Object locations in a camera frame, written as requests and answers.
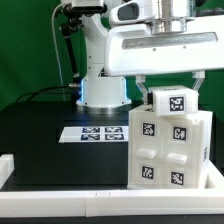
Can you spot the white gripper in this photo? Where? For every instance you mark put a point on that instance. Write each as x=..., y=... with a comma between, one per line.
x=132, y=50

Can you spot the white cabinet top block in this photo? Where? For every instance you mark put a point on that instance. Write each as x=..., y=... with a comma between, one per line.
x=174, y=100

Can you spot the white cabinet door panel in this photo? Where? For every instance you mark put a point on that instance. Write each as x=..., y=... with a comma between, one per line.
x=182, y=152
x=145, y=150

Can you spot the white cabinet body box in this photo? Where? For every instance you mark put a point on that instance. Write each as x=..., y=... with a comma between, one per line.
x=206, y=116

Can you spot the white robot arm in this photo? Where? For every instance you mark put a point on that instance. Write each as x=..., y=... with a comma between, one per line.
x=101, y=91

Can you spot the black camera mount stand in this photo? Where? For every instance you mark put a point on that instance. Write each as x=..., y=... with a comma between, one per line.
x=72, y=25

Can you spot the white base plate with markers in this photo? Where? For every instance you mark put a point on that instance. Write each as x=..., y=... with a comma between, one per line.
x=94, y=134

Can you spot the grey rear camera box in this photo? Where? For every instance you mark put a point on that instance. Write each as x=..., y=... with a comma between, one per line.
x=89, y=6

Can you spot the white U-shaped obstacle frame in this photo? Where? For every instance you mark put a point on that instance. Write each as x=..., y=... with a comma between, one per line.
x=209, y=200

